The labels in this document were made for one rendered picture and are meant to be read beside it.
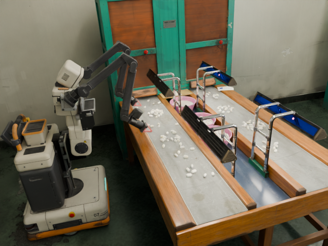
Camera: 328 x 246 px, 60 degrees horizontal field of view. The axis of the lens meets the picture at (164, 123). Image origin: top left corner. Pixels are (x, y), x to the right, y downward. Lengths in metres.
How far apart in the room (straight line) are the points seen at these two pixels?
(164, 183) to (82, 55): 2.37
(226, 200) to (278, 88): 3.23
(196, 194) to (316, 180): 0.74
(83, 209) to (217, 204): 1.21
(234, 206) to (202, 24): 2.00
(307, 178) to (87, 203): 1.65
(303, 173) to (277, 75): 2.79
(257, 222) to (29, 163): 1.59
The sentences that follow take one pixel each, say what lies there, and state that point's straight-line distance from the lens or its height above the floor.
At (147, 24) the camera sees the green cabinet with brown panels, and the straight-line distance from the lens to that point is 2.92.
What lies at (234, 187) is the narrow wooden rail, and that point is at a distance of 1.77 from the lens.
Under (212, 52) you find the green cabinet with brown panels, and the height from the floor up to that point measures 1.14.
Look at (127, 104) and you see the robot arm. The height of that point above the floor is 1.11.
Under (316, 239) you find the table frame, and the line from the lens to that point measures 2.36.
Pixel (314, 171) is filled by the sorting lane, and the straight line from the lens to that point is 2.06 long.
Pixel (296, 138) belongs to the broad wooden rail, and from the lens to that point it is 2.33.
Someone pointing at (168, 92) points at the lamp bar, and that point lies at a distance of 2.26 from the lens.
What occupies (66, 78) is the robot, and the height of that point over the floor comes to 1.30.
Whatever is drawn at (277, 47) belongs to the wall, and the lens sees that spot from 4.50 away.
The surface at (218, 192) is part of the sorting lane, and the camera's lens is 1.76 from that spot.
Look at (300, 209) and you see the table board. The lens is 1.89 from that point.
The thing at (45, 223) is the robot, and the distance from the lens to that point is 2.58.
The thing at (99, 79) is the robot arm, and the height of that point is 1.30.
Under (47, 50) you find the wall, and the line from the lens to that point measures 3.78.
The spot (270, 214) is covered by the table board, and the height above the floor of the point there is 0.69.
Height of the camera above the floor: 1.89
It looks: 27 degrees down
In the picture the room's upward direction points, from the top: 4 degrees counter-clockwise
